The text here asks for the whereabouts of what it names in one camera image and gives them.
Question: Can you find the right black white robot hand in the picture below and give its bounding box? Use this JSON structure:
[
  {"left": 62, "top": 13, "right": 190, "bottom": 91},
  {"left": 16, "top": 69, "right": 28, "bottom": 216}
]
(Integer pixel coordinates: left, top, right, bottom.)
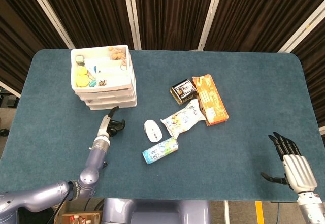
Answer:
[{"left": 261, "top": 132, "right": 318, "bottom": 193}]

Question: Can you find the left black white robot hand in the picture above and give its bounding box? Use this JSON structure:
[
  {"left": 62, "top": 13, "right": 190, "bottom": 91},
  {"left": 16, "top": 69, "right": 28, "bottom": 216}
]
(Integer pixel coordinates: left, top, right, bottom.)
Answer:
[{"left": 97, "top": 106, "right": 126, "bottom": 138}]

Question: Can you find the purple grey robot base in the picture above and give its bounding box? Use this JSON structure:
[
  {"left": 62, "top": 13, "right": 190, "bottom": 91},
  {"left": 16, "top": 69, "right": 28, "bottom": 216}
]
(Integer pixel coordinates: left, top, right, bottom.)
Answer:
[{"left": 101, "top": 198, "right": 211, "bottom": 224}]

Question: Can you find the white drawer organizer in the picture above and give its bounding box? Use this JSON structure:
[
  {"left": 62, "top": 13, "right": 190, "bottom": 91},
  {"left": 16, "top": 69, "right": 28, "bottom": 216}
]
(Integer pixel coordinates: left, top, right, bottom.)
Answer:
[{"left": 70, "top": 44, "right": 138, "bottom": 111}]

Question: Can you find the white computer mouse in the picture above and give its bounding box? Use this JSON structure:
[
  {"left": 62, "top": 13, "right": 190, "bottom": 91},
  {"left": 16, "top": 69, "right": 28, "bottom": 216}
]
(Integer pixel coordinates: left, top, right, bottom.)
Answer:
[{"left": 143, "top": 119, "right": 163, "bottom": 143}]

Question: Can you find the yellow rubber toy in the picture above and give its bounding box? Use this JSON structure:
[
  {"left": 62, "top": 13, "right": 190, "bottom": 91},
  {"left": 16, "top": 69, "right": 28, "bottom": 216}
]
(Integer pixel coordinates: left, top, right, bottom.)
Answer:
[{"left": 75, "top": 66, "right": 90, "bottom": 88}]

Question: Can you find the light blue drink can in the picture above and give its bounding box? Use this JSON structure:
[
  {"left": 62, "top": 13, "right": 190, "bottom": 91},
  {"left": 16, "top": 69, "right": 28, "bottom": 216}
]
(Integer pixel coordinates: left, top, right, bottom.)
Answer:
[{"left": 142, "top": 137, "right": 180, "bottom": 165}]

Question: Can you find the white cream packet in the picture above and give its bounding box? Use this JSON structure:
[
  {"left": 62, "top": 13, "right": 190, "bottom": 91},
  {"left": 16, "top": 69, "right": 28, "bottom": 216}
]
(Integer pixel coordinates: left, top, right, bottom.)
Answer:
[{"left": 85, "top": 58, "right": 100, "bottom": 79}]

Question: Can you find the blue felt table mat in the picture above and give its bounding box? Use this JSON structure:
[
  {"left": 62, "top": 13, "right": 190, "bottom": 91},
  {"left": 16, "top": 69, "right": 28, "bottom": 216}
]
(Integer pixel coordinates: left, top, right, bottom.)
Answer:
[{"left": 0, "top": 48, "right": 325, "bottom": 201}]

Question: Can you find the white printed snack bag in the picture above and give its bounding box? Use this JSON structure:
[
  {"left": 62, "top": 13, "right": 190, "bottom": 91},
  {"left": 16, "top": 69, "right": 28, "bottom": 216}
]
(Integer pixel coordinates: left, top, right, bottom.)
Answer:
[{"left": 160, "top": 99, "right": 206, "bottom": 140}]

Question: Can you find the white table leg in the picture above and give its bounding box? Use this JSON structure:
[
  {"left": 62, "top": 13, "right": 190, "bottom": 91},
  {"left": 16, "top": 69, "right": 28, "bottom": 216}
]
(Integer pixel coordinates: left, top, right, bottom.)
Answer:
[{"left": 223, "top": 200, "right": 230, "bottom": 224}]

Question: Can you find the black gold tin can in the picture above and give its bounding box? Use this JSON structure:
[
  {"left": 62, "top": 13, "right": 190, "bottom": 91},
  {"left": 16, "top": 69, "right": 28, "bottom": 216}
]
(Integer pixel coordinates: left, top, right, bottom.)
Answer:
[{"left": 169, "top": 78, "right": 198, "bottom": 106}]

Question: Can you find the brown cardboard box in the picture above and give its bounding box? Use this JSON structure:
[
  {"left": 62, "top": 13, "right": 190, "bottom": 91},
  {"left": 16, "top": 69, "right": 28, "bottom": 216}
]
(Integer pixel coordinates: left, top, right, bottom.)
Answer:
[{"left": 60, "top": 211, "right": 104, "bottom": 224}]

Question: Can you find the brown curtain panel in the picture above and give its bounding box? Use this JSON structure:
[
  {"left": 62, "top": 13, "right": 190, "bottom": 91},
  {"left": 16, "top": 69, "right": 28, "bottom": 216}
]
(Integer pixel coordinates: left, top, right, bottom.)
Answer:
[
  {"left": 204, "top": 0, "right": 325, "bottom": 53},
  {"left": 0, "top": 0, "right": 70, "bottom": 95},
  {"left": 132, "top": 0, "right": 219, "bottom": 51},
  {"left": 35, "top": 0, "right": 134, "bottom": 50},
  {"left": 291, "top": 13, "right": 325, "bottom": 128}
]

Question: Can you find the orange cardboard snack box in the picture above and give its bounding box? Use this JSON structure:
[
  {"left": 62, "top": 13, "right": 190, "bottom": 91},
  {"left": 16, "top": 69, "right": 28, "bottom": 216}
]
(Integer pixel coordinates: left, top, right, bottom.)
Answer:
[{"left": 191, "top": 74, "right": 229, "bottom": 127}]

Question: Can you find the clear plastic drawer with handle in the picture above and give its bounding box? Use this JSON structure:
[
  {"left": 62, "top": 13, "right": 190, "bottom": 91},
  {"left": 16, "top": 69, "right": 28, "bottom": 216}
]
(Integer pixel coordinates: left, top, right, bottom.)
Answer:
[{"left": 75, "top": 86, "right": 137, "bottom": 100}]

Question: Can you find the brown plush bear keychain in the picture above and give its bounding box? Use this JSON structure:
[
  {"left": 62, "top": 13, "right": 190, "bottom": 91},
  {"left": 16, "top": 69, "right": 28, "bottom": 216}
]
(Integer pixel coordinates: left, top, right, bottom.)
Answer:
[{"left": 108, "top": 46, "right": 127, "bottom": 66}]

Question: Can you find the white partition post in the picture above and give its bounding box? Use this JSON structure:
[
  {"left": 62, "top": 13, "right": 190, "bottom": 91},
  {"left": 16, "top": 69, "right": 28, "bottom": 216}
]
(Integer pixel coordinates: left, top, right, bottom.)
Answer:
[
  {"left": 122, "top": 0, "right": 142, "bottom": 51},
  {"left": 197, "top": 0, "right": 226, "bottom": 51},
  {"left": 24, "top": 0, "right": 75, "bottom": 49},
  {"left": 278, "top": 4, "right": 325, "bottom": 53}
]

